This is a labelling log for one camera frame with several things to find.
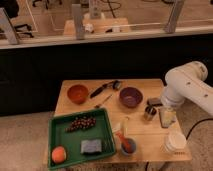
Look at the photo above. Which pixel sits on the small screwdriver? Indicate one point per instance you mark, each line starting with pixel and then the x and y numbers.
pixel 100 104

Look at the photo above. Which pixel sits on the orange fruit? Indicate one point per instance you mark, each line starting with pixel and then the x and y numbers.
pixel 58 154

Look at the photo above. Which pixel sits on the grey-blue sponge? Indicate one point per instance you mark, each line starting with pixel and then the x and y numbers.
pixel 91 146

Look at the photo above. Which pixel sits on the black-handled dish brush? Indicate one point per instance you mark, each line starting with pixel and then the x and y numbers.
pixel 115 85

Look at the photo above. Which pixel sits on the orange bowl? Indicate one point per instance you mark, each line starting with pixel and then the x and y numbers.
pixel 78 93

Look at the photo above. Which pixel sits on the bunch of dark grapes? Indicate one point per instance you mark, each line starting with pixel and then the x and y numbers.
pixel 82 123

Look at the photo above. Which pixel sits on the small grey-blue cup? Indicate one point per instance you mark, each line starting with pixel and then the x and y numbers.
pixel 133 146

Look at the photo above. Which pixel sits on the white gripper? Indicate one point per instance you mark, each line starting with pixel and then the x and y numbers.
pixel 167 116

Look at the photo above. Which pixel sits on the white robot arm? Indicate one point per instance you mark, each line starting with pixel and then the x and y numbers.
pixel 185 82

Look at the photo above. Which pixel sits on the green plastic tray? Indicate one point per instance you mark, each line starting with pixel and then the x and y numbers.
pixel 72 141

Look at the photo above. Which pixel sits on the small metal can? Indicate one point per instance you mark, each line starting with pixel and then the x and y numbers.
pixel 149 113

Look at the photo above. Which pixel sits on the wooden background table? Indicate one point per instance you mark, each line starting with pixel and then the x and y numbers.
pixel 100 26

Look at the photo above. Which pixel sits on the dark grey block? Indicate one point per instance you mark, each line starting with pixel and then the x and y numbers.
pixel 154 102

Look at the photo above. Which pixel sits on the white plastic cup stack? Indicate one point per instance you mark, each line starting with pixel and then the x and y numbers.
pixel 174 141

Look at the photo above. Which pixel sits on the purple bowl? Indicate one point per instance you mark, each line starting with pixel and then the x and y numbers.
pixel 130 97

